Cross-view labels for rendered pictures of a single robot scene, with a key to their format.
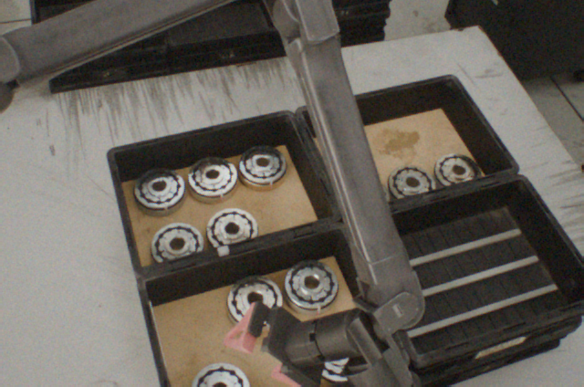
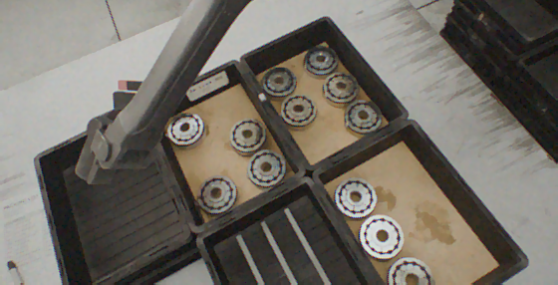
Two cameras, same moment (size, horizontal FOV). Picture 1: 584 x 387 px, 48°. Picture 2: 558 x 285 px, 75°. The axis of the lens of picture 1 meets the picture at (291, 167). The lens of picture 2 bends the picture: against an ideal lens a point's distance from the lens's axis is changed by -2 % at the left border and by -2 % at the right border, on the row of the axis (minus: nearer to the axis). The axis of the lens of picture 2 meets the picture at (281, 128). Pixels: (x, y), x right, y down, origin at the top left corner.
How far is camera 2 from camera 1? 0.81 m
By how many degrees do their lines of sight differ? 47
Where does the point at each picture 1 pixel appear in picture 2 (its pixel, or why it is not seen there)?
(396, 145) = (429, 222)
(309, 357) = not seen: hidden behind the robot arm
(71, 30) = not seen: outside the picture
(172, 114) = (418, 65)
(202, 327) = (231, 113)
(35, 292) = (262, 39)
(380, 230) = (137, 110)
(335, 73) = (205, 2)
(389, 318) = (97, 142)
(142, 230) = (292, 63)
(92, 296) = not seen: hidden behind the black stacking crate
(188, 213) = (312, 84)
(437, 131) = (463, 262)
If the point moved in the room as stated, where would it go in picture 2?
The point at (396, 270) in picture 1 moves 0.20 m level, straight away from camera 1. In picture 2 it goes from (118, 134) to (239, 162)
